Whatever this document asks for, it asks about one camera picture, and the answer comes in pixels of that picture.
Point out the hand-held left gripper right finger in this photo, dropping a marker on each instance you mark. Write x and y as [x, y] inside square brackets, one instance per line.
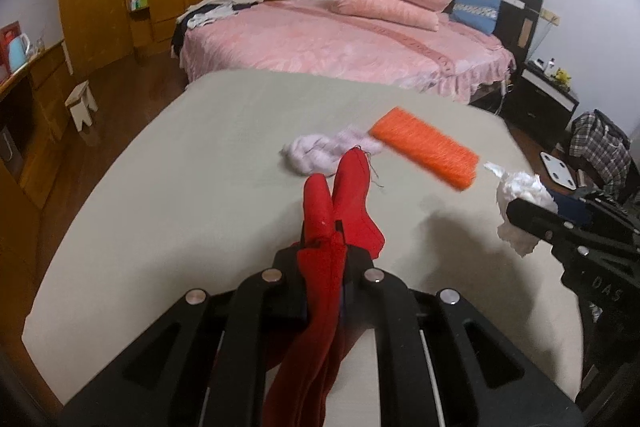
[357, 287]

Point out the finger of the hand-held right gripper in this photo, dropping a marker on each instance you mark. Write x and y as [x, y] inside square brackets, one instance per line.
[575, 209]
[550, 227]

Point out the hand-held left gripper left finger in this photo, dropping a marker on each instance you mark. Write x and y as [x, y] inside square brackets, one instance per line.
[290, 287]

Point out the white tissue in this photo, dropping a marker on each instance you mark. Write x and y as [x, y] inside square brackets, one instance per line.
[520, 192]

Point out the red cloth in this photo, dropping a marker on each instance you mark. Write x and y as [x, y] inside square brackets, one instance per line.
[350, 207]

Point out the white bathroom scale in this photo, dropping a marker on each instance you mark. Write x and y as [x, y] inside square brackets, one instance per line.
[560, 169]

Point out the plaid clothing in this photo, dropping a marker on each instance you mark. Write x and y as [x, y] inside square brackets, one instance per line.
[597, 147]

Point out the dark nightstand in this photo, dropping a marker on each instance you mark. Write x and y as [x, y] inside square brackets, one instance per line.
[540, 107]

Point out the yellow plush toy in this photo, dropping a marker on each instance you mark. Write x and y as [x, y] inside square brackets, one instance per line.
[562, 77]

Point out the lilac crumpled cloth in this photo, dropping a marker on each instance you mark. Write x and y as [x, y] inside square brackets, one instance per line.
[320, 149]

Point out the white bottle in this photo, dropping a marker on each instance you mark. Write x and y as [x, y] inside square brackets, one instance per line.
[551, 67]

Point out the orange sponge cloth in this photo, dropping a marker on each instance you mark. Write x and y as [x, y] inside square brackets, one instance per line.
[425, 147]

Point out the pink bed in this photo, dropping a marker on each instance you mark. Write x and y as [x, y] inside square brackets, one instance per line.
[515, 12]
[325, 42]

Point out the blue pillow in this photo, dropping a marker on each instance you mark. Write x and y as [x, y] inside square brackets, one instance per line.
[475, 14]

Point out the pink folded blanket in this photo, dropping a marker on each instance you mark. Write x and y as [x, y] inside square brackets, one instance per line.
[385, 9]

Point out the small white stool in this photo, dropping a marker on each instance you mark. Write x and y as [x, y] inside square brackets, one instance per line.
[81, 102]

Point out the pile of clothes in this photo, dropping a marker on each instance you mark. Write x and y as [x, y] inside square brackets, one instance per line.
[215, 9]

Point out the wooden desk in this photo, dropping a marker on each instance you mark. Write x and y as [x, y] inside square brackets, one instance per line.
[47, 92]

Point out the light blue kettle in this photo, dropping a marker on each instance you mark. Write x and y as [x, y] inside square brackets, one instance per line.
[17, 52]

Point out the red gift box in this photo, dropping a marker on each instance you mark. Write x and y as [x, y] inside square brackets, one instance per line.
[6, 42]

